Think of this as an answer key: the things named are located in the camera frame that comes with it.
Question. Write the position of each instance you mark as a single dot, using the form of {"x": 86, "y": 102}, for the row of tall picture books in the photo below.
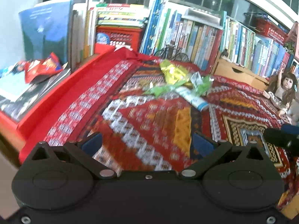
{"x": 182, "y": 39}

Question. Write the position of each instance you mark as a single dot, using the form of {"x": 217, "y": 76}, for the stack of flat workbooks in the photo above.
{"x": 121, "y": 15}

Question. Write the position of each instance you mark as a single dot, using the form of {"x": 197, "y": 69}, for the black toy bicycle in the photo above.
{"x": 172, "y": 53}

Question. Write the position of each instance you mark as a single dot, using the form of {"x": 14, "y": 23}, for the silver flat box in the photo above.
{"x": 201, "y": 16}

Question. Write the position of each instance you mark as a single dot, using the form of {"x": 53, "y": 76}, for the red plastic basket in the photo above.
{"x": 271, "y": 29}

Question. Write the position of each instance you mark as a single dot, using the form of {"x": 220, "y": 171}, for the row of pale upright books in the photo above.
{"x": 83, "y": 28}

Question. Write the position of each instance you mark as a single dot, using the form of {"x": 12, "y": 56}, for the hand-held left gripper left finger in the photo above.
{"x": 92, "y": 142}

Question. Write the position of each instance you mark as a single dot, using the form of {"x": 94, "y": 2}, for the wooden drawer organizer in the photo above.
{"x": 236, "y": 71}

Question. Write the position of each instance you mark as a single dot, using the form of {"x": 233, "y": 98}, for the row of colourful paperback books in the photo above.
{"x": 257, "y": 51}

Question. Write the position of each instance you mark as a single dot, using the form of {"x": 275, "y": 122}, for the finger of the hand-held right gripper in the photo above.
{"x": 278, "y": 135}
{"x": 290, "y": 128}

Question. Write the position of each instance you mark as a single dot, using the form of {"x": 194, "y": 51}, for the flat glossy magazine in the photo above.
{"x": 14, "y": 93}

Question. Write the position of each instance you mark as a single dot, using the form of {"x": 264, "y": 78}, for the red snack packet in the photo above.
{"x": 42, "y": 67}

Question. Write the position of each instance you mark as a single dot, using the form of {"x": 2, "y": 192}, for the white blue tube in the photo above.
{"x": 193, "y": 98}

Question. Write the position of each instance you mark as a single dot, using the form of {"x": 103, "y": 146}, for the red plastic crate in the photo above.
{"x": 119, "y": 37}

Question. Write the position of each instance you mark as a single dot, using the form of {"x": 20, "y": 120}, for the long-haired doll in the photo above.
{"x": 282, "y": 86}

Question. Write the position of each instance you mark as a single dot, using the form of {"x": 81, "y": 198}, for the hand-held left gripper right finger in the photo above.
{"x": 202, "y": 144}

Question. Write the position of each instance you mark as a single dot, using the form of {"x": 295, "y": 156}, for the small black-haired figurine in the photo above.
{"x": 225, "y": 53}

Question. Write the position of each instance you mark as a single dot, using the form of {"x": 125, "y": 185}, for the red patterned tablecloth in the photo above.
{"x": 151, "y": 126}

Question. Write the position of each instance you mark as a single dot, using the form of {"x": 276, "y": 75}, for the yellow foil bag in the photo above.
{"x": 172, "y": 72}

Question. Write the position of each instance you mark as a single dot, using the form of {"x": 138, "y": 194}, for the large blue book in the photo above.
{"x": 44, "y": 30}

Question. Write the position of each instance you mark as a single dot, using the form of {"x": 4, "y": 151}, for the pale grey soft toy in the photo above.
{"x": 293, "y": 113}

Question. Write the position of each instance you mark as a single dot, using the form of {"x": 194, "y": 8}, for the green plastic wrapper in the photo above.
{"x": 163, "y": 89}
{"x": 202, "y": 84}

